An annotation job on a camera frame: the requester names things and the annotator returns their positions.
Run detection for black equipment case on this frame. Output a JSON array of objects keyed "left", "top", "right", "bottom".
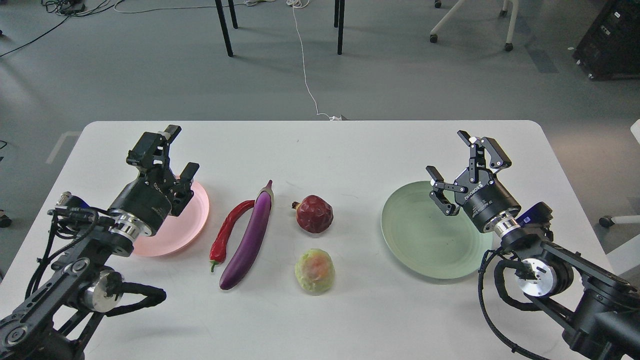
[{"left": 573, "top": 0, "right": 640, "bottom": 81}]

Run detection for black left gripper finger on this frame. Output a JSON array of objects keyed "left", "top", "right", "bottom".
[
  {"left": 176, "top": 162, "right": 200, "bottom": 188},
  {"left": 126, "top": 125, "right": 182, "bottom": 173}
]

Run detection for green plate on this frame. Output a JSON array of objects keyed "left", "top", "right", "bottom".
[{"left": 381, "top": 181, "right": 494, "bottom": 280}]

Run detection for green-red apple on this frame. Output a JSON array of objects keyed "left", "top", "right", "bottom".
[{"left": 294, "top": 248, "right": 336, "bottom": 294}]

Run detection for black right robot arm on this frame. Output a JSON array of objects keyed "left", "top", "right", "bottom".
[{"left": 426, "top": 130, "right": 640, "bottom": 360}]

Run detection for black floor cables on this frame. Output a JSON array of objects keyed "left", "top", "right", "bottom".
[{"left": 0, "top": 0, "right": 126, "bottom": 58}]

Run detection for purple eggplant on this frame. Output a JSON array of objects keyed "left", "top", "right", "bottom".
[{"left": 219, "top": 179, "right": 274, "bottom": 291}]

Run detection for red pomegranate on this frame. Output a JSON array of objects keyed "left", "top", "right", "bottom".
[{"left": 291, "top": 194, "right": 334, "bottom": 234}]

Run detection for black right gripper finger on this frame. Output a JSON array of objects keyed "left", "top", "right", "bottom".
[
  {"left": 426, "top": 166, "right": 468, "bottom": 216},
  {"left": 457, "top": 130, "right": 513, "bottom": 183}
]

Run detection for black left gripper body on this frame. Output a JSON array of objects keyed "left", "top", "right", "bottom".
[{"left": 109, "top": 169, "right": 194, "bottom": 236}]

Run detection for black table legs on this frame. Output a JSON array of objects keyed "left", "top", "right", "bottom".
[{"left": 214, "top": 0, "right": 346, "bottom": 57}]

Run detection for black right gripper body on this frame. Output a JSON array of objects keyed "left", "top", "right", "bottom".
[{"left": 454, "top": 170, "right": 522, "bottom": 233}]

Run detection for white floor cable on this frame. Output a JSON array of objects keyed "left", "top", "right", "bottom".
[{"left": 286, "top": 0, "right": 342, "bottom": 122}]

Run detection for white chair base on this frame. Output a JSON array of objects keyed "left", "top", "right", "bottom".
[{"left": 429, "top": 0, "right": 520, "bottom": 52}]

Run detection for pink plate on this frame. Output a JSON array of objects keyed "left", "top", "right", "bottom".
[{"left": 132, "top": 180, "right": 210, "bottom": 257}]

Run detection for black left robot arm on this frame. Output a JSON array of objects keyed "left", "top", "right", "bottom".
[{"left": 1, "top": 125, "right": 199, "bottom": 360}]

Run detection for red chili pepper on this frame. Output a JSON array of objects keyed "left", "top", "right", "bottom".
[{"left": 209, "top": 200, "right": 256, "bottom": 272}]

